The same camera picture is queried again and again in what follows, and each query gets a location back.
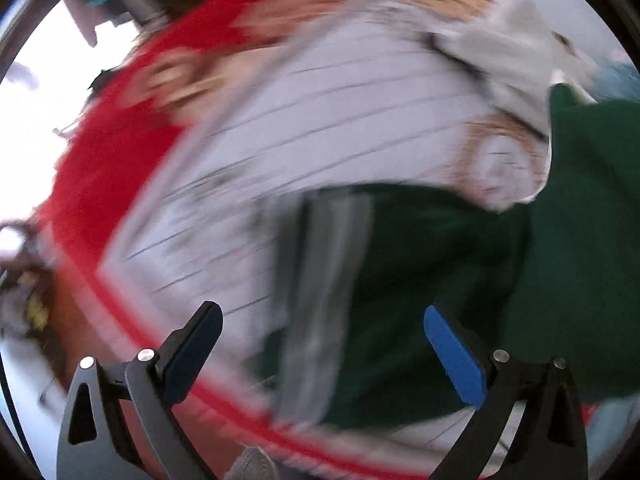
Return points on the red floral blanket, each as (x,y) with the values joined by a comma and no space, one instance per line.
(115,170)

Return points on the person's grey knit garment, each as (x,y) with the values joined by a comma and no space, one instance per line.
(250,466)

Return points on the mixed floor clutter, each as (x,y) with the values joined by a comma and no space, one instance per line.
(27,285)

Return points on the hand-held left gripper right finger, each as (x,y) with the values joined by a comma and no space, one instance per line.
(455,355)

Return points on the light blue quilt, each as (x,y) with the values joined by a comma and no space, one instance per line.
(620,80)

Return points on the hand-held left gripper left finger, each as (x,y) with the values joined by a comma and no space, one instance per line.
(192,355)

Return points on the green varsity jacket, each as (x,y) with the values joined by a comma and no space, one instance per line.
(425,260)

